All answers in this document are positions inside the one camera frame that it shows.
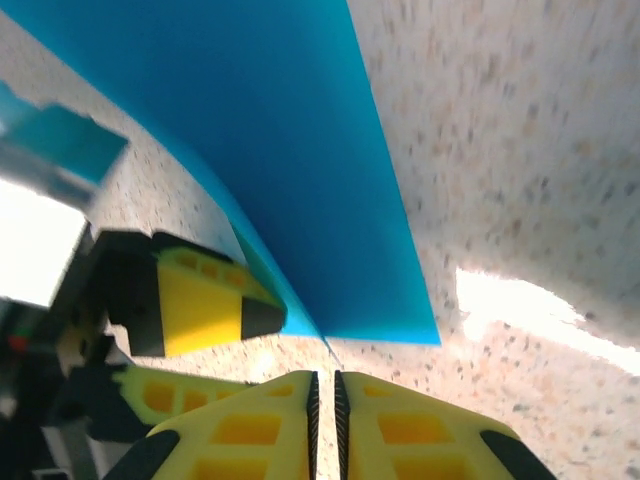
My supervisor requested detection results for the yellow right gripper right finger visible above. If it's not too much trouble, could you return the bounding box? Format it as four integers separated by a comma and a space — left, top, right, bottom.
333, 370, 559, 480

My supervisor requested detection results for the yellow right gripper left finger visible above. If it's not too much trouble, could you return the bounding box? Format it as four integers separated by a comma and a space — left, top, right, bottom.
102, 370, 320, 480

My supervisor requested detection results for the teal cloth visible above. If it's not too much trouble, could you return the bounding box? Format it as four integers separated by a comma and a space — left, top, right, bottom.
0, 0, 444, 347

